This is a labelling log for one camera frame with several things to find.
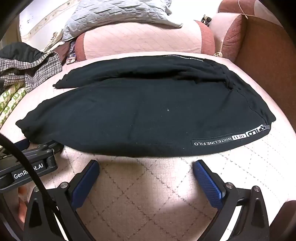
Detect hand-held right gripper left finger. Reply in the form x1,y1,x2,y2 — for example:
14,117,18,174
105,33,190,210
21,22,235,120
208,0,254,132
23,160,100,241

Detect beige cord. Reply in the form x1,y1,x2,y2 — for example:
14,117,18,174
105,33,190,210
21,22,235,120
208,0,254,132
238,0,255,20

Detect person's left hand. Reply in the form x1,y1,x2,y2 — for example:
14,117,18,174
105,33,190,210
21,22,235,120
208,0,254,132
18,185,28,223

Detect black garment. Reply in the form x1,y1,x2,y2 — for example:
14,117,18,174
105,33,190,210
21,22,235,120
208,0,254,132
0,42,48,68

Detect pink sofa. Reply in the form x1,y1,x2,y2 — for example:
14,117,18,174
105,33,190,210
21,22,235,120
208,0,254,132
0,0,296,241

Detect green patterned cloth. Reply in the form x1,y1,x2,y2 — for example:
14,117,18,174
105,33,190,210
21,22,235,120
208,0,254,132
0,81,28,130

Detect colourful small packet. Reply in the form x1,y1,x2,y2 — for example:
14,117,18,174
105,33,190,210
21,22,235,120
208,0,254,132
66,50,77,65

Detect white floral-bordered cloth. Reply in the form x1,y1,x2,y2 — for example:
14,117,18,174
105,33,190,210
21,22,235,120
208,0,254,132
18,0,78,48

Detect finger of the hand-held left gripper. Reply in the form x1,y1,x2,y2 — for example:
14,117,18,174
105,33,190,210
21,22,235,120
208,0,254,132
14,138,64,160

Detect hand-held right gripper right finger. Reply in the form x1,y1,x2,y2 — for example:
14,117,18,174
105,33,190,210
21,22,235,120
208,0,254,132
193,160,270,241

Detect pink sofa back cushion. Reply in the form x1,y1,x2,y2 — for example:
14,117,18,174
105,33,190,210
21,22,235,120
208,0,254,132
208,11,247,63
74,20,216,62

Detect black cable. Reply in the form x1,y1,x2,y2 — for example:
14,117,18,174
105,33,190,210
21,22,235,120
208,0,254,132
0,133,61,215

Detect black pants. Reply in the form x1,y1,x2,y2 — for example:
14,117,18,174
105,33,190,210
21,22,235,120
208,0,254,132
16,54,277,158

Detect grey quilted pillow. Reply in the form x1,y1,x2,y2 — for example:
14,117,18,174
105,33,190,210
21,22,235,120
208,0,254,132
62,0,184,42

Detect houndstooth garment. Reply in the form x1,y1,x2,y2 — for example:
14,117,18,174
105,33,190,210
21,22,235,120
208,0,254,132
0,51,63,93

